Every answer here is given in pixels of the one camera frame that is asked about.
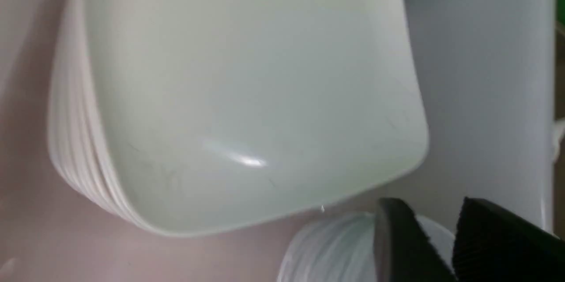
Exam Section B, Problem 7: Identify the stack of white bowls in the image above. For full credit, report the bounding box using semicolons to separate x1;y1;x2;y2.
277;211;457;282

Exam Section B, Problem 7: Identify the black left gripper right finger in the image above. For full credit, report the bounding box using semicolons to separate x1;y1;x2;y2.
452;197;565;282

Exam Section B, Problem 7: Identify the top white square plate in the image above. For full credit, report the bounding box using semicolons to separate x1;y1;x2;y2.
76;0;429;237

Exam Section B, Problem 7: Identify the large white plastic bin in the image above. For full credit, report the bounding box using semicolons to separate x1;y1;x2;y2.
1;0;558;282

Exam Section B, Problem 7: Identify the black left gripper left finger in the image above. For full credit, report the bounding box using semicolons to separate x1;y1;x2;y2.
373;198;456;282

